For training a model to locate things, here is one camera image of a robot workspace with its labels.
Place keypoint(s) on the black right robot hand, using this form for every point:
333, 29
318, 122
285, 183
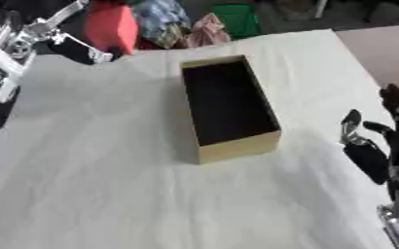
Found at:
370, 159

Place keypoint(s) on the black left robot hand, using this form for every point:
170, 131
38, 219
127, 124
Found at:
72, 50

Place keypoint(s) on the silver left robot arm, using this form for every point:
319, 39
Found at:
3, 69

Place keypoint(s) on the tan cardboard box black inside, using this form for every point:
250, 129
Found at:
240, 150

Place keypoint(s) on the red fabric bag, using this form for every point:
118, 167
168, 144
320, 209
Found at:
111, 24

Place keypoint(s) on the blue patterned fabric bundle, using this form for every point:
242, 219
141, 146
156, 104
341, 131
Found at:
162, 20

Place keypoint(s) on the pink fabric bundle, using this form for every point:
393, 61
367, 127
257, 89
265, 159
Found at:
207, 31

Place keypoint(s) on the white pole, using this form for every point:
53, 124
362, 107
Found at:
320, 8

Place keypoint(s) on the green plastic crate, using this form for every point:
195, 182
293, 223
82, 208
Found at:
237, 19

